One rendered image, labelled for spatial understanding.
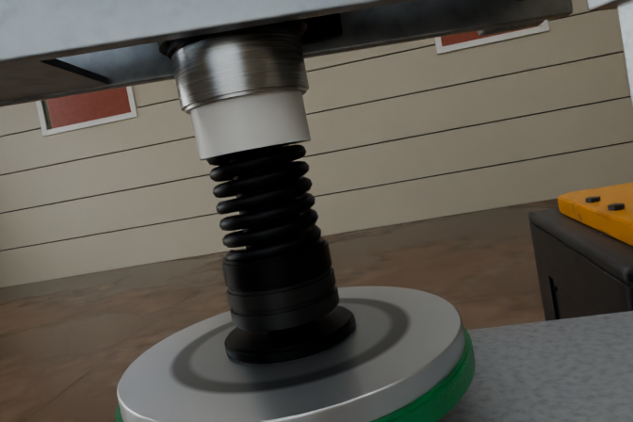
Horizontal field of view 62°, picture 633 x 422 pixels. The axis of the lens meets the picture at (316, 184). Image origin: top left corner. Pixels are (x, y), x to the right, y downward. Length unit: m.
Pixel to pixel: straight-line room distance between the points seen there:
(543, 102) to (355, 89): 2.14
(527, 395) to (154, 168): 6.76
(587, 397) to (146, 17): 0.32
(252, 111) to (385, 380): 0.16
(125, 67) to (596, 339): 0.39
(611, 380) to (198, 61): 0.31
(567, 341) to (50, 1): 0.40
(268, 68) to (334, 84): 6.11
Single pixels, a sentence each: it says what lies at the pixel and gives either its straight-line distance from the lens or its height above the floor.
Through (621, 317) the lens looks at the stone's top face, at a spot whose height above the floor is 0.80.
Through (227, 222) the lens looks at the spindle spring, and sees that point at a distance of 0.32.
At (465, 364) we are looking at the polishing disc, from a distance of 0.31.
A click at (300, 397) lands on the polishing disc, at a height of 0.86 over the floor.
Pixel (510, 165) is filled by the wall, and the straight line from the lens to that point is 6.48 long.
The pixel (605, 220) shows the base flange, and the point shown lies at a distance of 1.06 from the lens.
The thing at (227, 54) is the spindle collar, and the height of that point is 1.03.
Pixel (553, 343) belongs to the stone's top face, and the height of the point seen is 0.80.
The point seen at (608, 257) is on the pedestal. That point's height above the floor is 0.74.
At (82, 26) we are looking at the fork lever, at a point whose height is 1.06.
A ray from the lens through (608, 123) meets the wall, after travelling 6.77.
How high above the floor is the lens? 0.97
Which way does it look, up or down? 3 degrees down
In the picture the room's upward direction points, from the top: 10 degrees counter-clockwise
